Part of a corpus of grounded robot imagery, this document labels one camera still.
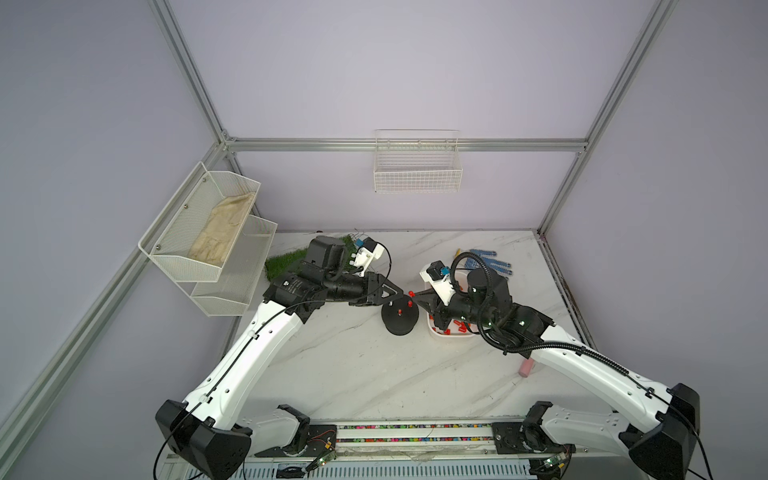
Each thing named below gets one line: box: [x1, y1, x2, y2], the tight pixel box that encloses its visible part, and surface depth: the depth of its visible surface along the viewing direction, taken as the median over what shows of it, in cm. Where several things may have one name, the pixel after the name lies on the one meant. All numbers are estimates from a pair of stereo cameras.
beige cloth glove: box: [188, 192, 257, 267], surface depth 80 cm
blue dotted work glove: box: [465, 249, 513, 275], surface depth 114 cm
